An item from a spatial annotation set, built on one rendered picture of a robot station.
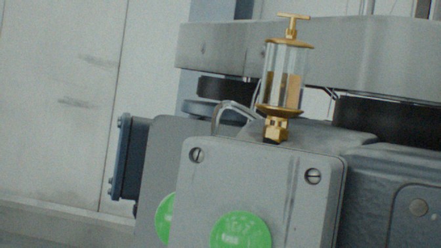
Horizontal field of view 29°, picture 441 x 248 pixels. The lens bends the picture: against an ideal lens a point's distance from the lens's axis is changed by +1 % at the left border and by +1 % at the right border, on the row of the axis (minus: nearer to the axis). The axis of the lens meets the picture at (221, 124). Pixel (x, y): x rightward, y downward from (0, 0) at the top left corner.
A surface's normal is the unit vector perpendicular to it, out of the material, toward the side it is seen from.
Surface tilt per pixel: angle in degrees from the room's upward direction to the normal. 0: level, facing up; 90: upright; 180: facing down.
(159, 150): 90
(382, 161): 56
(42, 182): 90
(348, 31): 90
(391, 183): 90
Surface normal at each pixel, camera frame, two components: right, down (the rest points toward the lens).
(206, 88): -0.80, -0.09
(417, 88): -0.04, 0.05
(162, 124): -0.31, 0.00
